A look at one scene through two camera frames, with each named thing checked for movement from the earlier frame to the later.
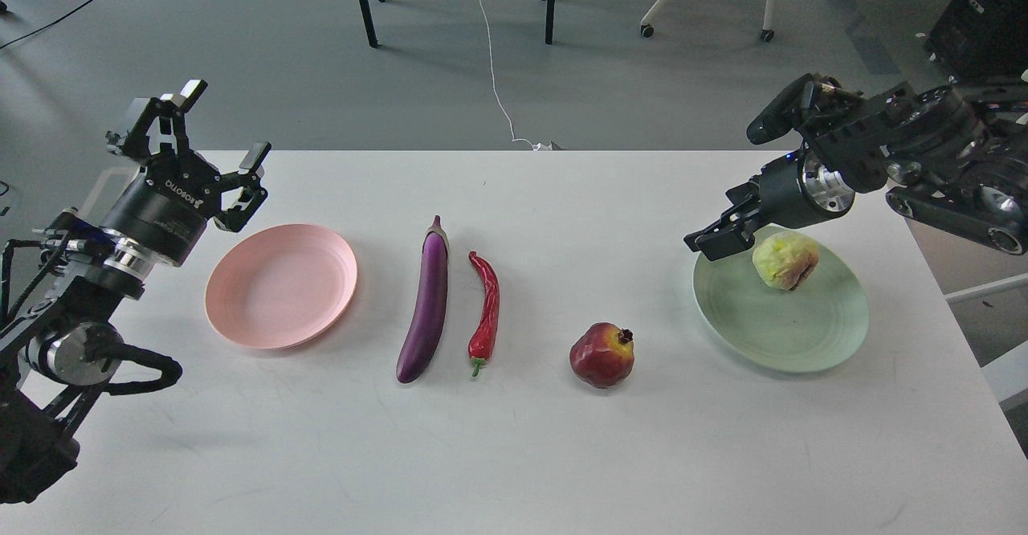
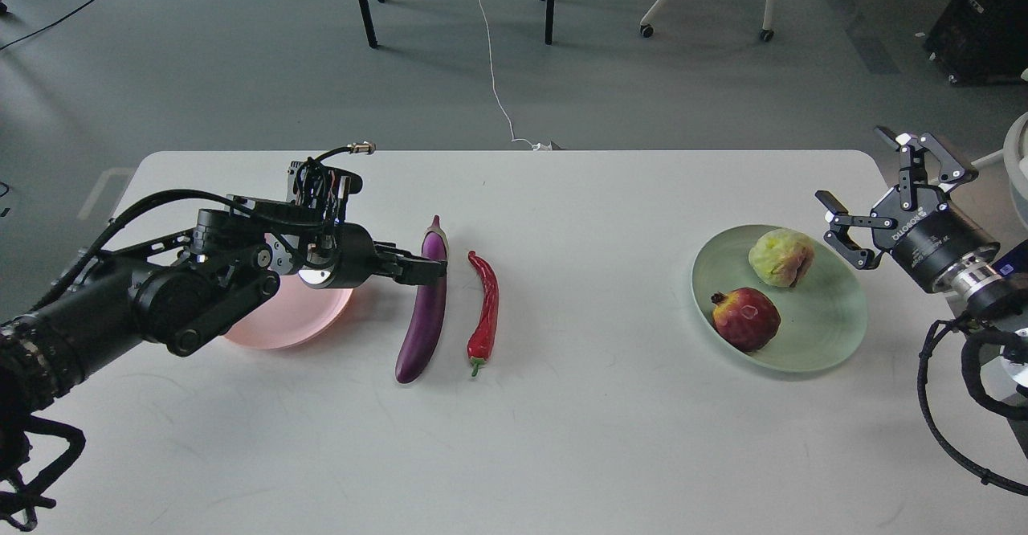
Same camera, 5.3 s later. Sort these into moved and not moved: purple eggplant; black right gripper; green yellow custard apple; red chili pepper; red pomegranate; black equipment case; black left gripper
Moved: black right gripper; red pomegranate; black left gripper
Not moved: purple eggplant; black equipment case; green yellow custard apple; red chili pepper
